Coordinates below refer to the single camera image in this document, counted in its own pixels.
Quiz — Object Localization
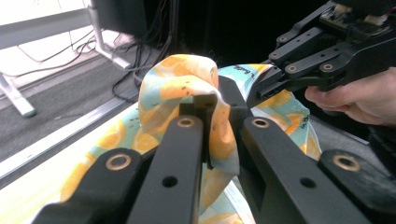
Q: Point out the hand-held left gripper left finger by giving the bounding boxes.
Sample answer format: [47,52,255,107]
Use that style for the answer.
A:
[178,93,219,171]

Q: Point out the black cable bundle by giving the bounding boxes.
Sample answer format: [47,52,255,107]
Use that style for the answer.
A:
[111,0,179,104]

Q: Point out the white metal table frame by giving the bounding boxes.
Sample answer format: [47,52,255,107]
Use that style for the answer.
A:
[0,7,133,119]

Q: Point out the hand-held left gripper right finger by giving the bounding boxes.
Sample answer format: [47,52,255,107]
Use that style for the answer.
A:
[218,75,255,175]

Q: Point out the lemon print cloth bag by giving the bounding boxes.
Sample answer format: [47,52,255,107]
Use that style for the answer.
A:
[59,53,323,224]

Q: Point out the grey metal rail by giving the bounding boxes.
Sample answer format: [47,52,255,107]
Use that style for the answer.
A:
[0,96,139,189]

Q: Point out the thin black cable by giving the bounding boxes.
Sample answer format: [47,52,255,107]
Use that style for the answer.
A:
[16,27,96,73]

